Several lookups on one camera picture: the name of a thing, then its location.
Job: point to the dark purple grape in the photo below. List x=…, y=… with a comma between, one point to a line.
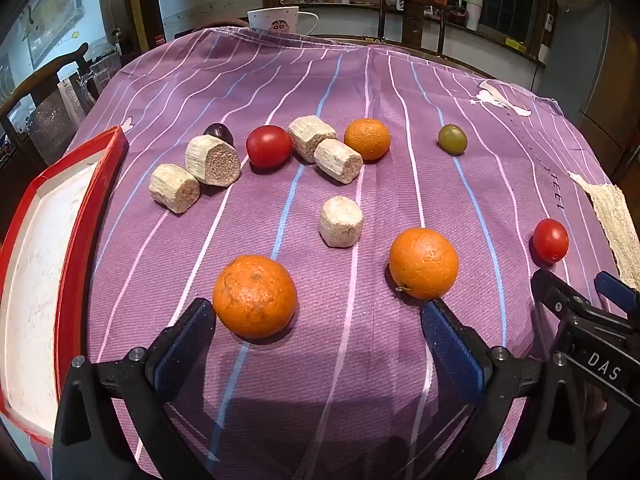
x=221, y=131

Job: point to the orange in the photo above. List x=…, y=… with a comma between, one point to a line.
x=424, y=263
x=255, y=296
x=367, y=139

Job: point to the purple striped tablecloth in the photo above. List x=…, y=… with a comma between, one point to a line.
x=350, y=85

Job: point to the peeled sugarcane piece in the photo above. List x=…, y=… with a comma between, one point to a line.
x=212, y=160
x=341, y=221
x=174, y=187
x=309, y=135
x=339, y=160

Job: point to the dark wooden chair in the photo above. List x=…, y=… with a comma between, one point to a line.
x=47, y=105
x=412, y=22

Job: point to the framed wall painting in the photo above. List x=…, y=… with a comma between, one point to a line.
x=50, y=20

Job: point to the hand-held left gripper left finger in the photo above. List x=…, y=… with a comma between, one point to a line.
x=186, y=345

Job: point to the beige woven cloth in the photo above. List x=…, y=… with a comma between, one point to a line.
x=612, y=220

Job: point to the red tomato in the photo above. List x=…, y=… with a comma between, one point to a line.
x=268, y=146
x=550, y=240

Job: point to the red white tray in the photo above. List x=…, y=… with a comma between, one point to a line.
x=35, y=285

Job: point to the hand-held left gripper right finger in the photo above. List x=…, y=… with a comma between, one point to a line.
x=450, y=350

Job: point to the white cartoon mug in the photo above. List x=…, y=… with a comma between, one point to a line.
x=280, y=19

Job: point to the white tumbler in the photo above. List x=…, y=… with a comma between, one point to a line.
x=473, y=11

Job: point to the green grape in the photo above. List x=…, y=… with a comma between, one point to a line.
x=452, y=138

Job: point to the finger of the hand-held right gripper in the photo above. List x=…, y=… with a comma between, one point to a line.
x=550, y=291
x=617, y=287

